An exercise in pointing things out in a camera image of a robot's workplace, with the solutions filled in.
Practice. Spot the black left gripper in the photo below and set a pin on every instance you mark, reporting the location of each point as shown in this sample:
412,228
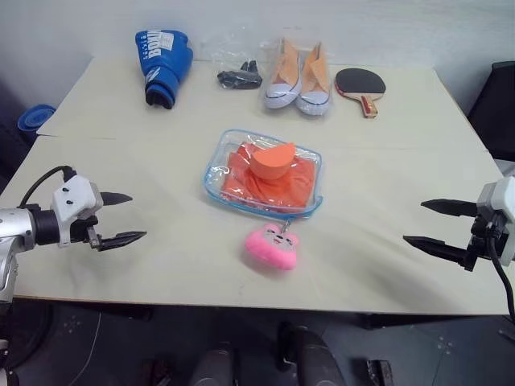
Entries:
82,230

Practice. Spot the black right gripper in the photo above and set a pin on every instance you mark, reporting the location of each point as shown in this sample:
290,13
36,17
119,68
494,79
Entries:
483,241

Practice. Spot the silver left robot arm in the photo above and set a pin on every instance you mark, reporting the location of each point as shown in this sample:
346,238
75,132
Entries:
16,227

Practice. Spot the clear pouch with orange cloth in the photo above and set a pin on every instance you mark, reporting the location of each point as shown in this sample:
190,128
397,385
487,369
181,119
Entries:
217,177

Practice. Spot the small clear plastic bag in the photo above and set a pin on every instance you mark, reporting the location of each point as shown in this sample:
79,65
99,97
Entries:
231,52

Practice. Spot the blue rolled mat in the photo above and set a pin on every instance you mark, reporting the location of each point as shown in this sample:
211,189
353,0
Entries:
34,120

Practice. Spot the blue boxing glove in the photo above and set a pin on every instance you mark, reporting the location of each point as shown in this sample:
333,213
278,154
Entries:
163,64

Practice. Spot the orange round foam block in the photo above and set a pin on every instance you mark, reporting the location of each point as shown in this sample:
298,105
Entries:
271,163

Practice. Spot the table tennis paddle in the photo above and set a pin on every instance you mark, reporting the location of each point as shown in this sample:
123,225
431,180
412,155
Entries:
358,82

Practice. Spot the dark rounded shape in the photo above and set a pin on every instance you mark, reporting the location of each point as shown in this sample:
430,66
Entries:
314,358

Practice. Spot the orange and white canvas shoe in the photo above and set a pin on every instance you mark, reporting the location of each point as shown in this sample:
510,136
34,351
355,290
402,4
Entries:
316,88
283,80

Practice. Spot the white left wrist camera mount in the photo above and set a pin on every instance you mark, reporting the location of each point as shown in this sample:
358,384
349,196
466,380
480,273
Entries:
71,193

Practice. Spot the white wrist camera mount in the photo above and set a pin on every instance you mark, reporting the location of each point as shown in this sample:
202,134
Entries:
71,193
499,197

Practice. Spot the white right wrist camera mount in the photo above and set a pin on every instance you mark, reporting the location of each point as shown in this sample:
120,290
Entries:
499,197

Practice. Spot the black table frame bar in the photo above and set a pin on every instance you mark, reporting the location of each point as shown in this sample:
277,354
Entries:
434,320

